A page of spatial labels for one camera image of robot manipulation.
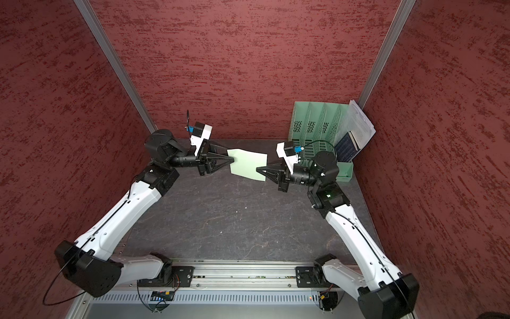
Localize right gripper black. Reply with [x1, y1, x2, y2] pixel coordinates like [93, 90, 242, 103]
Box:
[258, 157, 321, 191]

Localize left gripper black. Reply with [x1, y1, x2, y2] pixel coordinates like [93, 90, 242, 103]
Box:
[167, 139, 235, 175]

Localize light green square paper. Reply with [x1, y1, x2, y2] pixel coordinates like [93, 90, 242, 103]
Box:
[227, 149, 268, 182]

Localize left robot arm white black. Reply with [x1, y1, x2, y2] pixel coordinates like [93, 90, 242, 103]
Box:
[55, 126, 235, 297]

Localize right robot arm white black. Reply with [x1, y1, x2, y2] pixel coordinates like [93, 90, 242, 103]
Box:
[256, 151, 420, 318]

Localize green plastic file organizer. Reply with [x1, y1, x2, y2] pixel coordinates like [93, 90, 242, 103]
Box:
[288, 102, 348, 166]

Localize dark blue booklet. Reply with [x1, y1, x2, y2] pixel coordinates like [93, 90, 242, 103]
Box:
[335, 131, 361, 163]

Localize white printed paper sheets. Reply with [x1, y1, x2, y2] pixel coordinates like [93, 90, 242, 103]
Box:
[333, 100, 376, 150]

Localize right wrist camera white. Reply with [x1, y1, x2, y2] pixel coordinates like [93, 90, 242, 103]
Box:
[276, 141, 303, 175]

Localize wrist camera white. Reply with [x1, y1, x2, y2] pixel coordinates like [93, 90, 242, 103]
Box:
[276, 141, 303, 175]
[187, 122, 213, 157]

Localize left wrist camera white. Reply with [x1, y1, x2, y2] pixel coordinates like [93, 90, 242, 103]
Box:
[187, 122, 213, 157]

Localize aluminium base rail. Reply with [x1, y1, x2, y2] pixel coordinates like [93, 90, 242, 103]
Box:
[81, 260, 407, 291]

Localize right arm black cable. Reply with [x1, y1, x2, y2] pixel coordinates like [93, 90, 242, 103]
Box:
[316, 211, 417, 319]

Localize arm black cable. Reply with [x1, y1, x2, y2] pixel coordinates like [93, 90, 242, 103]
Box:
[316, 211, 417, 319]
[42, 179, 181, 314]

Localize left aluminium corner post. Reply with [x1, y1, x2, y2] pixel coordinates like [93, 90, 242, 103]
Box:
[73, 0, 158, 133]

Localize aluminium corner post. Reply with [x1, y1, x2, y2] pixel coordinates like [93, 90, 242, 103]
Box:
[357, 0, 416, 109]
[73, 0, 158, 133]

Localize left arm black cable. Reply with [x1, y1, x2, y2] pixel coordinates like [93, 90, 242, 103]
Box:
[42, 179, 181, 314]

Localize right aluminium corner post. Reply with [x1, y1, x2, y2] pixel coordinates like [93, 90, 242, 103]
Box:
[357, 0, 416, 109]

